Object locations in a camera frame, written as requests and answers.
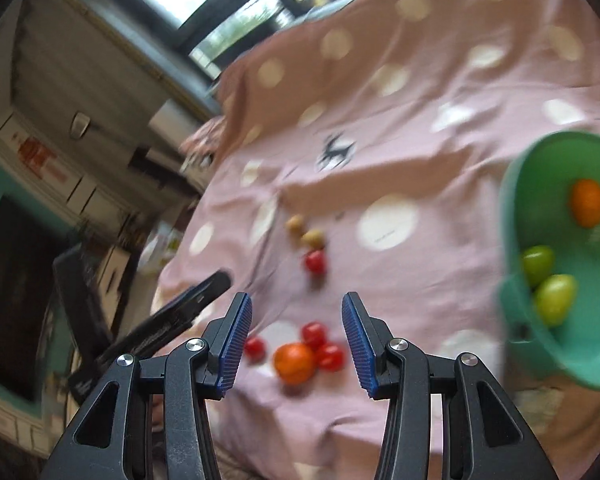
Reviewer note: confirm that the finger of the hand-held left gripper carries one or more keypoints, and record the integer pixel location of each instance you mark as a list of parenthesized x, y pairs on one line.
[(190, 302)]

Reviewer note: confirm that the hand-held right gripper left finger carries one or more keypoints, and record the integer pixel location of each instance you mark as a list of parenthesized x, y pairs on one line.
[(235, 345)]

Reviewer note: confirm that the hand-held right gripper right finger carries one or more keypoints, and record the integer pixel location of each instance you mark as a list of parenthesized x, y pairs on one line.
[(357, 345)]

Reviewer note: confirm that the red cherry tomato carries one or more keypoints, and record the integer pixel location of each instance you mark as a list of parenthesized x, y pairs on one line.
[(256, 349), (315, 262), (331, 356), (314, 334)]

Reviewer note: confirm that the small orange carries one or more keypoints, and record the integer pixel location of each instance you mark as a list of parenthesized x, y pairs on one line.
[(294, 363)]

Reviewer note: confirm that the brown longan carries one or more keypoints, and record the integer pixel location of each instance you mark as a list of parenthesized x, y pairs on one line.
[(313, 239), (295, 225)]

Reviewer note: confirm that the green tomato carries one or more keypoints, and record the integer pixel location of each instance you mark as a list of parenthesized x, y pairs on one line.
[(538, 265)]

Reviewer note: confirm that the yellow-green tomato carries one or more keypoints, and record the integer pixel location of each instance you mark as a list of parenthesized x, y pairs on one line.
[(556, 300)]

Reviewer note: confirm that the green plastic bowl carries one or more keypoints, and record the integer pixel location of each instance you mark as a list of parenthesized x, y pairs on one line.
[(545, 185)]

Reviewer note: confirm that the large orange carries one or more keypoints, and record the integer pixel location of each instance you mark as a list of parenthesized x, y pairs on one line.
[(587, 203)]

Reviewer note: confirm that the pink clothes pile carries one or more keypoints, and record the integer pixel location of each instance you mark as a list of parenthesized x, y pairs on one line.
[(205, 137)]

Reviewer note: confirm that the white board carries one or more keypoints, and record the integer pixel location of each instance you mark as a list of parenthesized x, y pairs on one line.
[(172, 117)]

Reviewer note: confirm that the pink polka dot blanket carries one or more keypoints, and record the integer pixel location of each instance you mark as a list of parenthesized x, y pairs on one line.
[(430, 135)]

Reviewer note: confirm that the black framed window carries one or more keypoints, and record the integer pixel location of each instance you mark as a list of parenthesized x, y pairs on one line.
[(250, 5)]

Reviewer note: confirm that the dark screen teal frame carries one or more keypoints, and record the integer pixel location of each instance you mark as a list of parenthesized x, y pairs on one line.
[(15, 285)]

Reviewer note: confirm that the red wall decoration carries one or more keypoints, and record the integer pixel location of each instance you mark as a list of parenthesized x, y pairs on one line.
[(40, 160)]

